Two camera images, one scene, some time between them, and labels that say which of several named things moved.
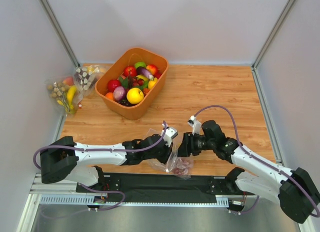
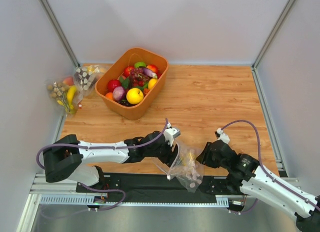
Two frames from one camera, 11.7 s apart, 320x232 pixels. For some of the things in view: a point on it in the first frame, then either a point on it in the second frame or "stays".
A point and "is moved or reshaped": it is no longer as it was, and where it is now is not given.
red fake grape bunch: x=183 y=164 to x=138 y=77
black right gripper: x=186 y=145 to x=205 y=155
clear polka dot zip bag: x=182 y=167 is moved or reshaped
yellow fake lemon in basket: x=151 y=82 stays
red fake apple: x=112 y=83 stays
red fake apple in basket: x=130 y=71 stays
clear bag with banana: x=66 y=92 stays
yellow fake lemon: x=135 y=95 stays
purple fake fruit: x=119 y=92 stays
